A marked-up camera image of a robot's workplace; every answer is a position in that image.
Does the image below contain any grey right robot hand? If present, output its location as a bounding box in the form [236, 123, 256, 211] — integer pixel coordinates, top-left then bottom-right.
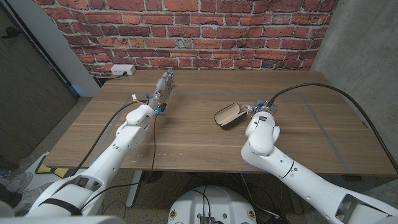
[241, 99, 279, 119]

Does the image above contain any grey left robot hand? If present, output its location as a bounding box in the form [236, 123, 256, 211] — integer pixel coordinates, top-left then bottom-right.
[147, 68, 177, 111]

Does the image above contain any black glasses case tan lining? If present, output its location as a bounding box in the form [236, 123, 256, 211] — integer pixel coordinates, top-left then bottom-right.
[213, 102, 248, 128]

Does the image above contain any white power strip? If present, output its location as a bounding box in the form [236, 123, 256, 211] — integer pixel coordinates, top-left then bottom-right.
[110, 63, 137, 76]

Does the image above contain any red brick printed backdrop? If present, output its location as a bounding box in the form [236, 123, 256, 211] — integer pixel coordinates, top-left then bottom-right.
[34, 0, 340, 78]

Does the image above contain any slanted grey tape strip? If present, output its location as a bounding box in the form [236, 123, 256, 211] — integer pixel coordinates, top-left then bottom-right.
[300, 92, 354, 174]

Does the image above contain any white table leg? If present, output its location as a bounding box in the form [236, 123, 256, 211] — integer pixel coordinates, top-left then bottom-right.
[126, 170, 144, 208]

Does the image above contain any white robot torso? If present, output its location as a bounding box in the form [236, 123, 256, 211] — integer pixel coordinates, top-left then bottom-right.
[167, 185, 257, 224]

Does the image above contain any dark perforated panel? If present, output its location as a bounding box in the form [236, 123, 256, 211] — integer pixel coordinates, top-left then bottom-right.
[0, 6, 78, 162]

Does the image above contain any yellow and black floor mat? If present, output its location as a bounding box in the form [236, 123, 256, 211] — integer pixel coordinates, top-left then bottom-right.
[34, 152, 78, 179]

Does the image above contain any grey sneaker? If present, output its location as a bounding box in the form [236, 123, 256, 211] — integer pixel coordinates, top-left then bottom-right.
[0, 171, 34, 206]

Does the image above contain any black power strip cord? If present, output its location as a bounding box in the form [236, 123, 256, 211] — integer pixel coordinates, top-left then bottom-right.
[107, 72, 128, 81]

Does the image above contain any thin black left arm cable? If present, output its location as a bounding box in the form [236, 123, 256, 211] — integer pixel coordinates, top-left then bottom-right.
[79, 110, 158, 212]

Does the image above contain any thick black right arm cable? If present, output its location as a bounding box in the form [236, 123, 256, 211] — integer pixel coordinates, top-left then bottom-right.
[267, 82, 398, 175]

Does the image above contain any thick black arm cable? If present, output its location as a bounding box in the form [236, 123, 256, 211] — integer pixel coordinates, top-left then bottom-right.
[267, 82, 398, 175]
[70, 100, 147, 177]

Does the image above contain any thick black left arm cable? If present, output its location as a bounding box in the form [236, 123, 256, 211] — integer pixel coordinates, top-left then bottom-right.
[70, 100, 147, 177]

